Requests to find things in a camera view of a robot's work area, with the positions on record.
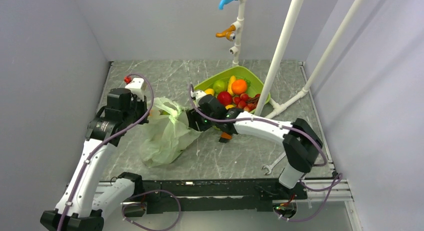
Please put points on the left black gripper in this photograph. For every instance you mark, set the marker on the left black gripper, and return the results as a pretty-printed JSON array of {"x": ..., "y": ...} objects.
[{"x": 142, "y": 104}]

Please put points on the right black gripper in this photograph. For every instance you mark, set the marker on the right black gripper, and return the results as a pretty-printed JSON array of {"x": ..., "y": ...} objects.
[{"x": 193, "y": 116}]

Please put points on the light green plastic bag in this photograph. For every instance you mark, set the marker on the light green plastic bag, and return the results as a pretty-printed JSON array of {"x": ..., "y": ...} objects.
[{"x": 167, "y": 133}]

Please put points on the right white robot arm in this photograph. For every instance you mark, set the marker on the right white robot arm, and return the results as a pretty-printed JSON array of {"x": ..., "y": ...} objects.
[{"x": 300, "y": 143}]

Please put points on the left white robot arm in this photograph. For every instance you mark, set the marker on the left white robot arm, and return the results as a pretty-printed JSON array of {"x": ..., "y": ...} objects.
[{"x": 79, "y": 209}]

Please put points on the yellow mango left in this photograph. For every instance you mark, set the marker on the yellow mango left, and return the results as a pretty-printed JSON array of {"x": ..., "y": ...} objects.
[{"x": 210, "y": 91}]

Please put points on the yellow mango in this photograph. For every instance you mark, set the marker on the yellow mango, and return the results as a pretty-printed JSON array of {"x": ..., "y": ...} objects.
[
  {"x": 230, "y": 106},
  {"x": 210, "y": 91}
]

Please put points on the red apple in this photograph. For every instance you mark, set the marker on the red apple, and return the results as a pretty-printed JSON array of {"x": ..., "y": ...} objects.
[{"x": 225, "y": 98}]

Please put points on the yellow mango front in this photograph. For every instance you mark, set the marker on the yellow mango front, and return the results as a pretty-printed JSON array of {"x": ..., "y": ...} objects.
[{"x": 230, "y": 106}]

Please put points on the green apple in basket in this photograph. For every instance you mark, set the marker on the green apple in basket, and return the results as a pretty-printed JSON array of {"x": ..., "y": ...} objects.
[{"x": 219, "y": 86}]

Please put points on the yellow banana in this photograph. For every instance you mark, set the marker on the yellow banana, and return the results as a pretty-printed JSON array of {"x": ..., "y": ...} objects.
[{"x": 232, "y": 79}]

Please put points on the orange fruit in basket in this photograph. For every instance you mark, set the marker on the orange fruit in basket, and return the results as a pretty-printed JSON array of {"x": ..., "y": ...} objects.
[{"x": 239, "y": 87}]

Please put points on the orange black small tool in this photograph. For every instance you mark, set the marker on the orange black small tool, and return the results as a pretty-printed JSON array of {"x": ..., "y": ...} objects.
[{"x": 225, "y": 138}]

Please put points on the green plastic basket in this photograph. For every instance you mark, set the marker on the green plastic basket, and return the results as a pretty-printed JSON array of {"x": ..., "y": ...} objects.
[{"x": 241, "y": 72}]

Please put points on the white pipe with faucets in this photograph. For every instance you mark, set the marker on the white pipe with faucets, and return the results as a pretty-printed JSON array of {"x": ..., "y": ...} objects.
[{"x": 239, "y": 25}]

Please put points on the orange faucet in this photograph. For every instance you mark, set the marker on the orange faucet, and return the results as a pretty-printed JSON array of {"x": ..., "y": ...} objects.
[{"x": 229, "y": 33}]

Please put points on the silver wrench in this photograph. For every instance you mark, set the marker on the silver wrench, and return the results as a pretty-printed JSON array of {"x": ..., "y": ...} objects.
[{"x": 269, "y": 167}]

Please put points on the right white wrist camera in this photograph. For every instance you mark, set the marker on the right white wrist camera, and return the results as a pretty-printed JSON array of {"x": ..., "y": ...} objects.
[{"x": 196, "y": 96}]

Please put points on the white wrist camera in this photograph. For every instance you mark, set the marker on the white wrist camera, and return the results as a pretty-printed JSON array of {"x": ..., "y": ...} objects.
[
  {"x": 137, "y": 86},
  {"x": 196, "y": 96}
]

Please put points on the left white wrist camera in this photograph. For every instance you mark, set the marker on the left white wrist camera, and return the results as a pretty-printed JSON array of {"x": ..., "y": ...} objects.
[{"x": 137, "y": 86}]

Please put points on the white pvc pipe frame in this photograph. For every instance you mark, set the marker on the white pvc pipe frame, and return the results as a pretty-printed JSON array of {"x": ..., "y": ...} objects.
[{"x": 287, "y": 29}]

